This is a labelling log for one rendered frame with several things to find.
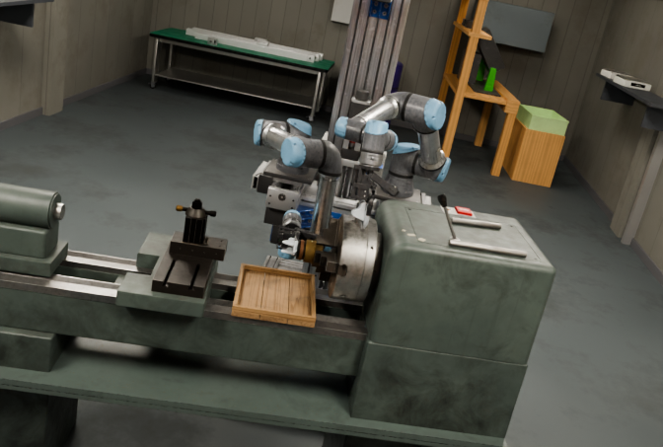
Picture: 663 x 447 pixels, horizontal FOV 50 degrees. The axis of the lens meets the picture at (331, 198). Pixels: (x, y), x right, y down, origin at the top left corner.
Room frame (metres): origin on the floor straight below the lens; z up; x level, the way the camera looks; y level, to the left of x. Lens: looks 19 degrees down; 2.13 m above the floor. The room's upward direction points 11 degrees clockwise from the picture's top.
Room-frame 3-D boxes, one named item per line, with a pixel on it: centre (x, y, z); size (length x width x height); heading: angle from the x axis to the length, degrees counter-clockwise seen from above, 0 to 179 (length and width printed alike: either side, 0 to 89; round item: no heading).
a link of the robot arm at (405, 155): (3.10, -0.30, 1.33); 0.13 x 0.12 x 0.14; 67
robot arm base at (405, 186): (3.10, -0.29, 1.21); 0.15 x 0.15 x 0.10
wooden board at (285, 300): (2.41, 0.14, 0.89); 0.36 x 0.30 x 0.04; 6
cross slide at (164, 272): (2.39, 0.48, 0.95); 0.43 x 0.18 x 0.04; 6
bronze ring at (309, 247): (2.42, 0.04, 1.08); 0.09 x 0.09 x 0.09; 6
